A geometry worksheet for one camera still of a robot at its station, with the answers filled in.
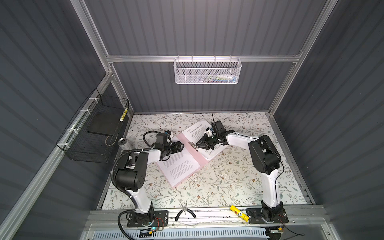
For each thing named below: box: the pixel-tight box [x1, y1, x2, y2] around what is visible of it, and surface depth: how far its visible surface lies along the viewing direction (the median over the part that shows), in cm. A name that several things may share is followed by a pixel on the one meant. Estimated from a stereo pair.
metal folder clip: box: [188, 141, 199, 152], surface depth 101 cm
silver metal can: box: [117, 137, 132, 151], surface depth 88 cm
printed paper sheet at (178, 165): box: [156, 147, 201, 187], surface depth 93 cm
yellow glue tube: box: [229, 205, 250, 222], surface depth 75 cm
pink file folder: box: [156, 119, 228, 189], surface depth 96 cm
